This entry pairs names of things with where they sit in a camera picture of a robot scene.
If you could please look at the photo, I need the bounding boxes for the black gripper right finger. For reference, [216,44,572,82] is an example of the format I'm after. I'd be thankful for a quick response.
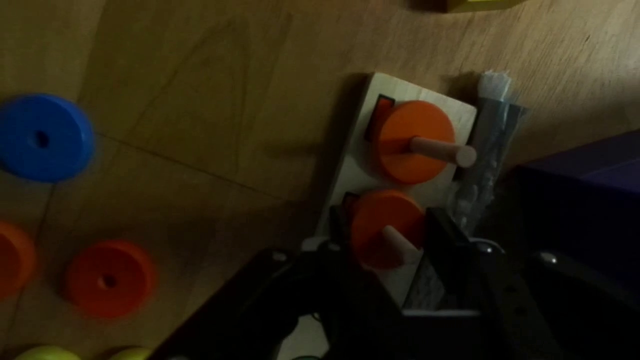
[427,209,640,360]

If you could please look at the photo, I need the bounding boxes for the wooden peg holder board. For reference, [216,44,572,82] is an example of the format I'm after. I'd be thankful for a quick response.
[302,72,476,307]

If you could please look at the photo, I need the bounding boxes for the red-orange round token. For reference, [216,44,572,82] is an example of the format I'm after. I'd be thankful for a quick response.
[0,222,36,296]

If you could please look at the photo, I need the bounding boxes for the blue cardboard box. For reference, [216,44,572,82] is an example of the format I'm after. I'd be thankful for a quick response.
[513,130,640,296]

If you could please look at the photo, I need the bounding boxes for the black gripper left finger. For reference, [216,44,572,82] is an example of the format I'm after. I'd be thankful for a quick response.
[151,248,401,360]

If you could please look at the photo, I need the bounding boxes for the blue round token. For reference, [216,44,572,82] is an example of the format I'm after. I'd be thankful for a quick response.
[0,94,97,182]

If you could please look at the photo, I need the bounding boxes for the orange round token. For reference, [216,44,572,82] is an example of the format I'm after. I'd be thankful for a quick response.
[64,241,159,320]

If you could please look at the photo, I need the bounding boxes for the orange token on end peg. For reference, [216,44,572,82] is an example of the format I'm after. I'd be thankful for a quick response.
[372,98,459,188]

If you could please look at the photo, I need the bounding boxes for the yellow round token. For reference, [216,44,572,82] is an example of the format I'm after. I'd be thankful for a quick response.
[108,347,153,360]
[14,344,81,360]

